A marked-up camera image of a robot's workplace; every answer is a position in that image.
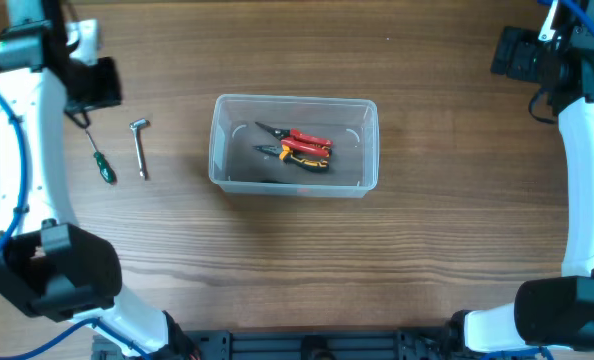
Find black red handled screwdriver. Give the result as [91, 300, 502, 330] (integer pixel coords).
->
[260, 179, 311, 196]

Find orange black needle-nose pliers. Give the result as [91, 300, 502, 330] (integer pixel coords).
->
[253, 145, 330, 173]

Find green handled screwdriver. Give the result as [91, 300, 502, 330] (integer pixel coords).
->
[85, 130, 117, 184]

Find silver L-shaped socket wrench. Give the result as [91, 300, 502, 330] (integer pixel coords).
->
[129, 118, 150, 180]

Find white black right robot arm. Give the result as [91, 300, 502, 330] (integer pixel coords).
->
[442, 0, 594, 359]

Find red handled snips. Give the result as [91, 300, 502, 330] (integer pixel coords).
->
[256, 122, 333, 158]

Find clear plastic container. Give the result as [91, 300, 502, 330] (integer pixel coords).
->
[208, 94, 380, 198]

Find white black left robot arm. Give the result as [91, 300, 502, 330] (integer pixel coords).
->
[0, 0, 200, 359]

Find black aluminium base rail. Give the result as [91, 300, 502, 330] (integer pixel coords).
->
[186, 328, 465, 360]

